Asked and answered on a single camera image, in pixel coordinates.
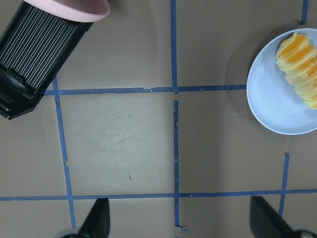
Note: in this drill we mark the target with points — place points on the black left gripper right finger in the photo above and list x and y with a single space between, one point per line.
265 222

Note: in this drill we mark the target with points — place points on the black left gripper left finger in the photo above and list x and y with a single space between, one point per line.
96 224

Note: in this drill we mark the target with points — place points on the blue round plate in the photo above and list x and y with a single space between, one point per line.
272 100

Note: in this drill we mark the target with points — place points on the orange striped bread loaf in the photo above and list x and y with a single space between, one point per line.
297 58

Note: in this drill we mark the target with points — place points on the pink plate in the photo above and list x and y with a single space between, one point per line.
74 10

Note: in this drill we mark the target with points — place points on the black dish rack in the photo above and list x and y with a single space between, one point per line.
33 48

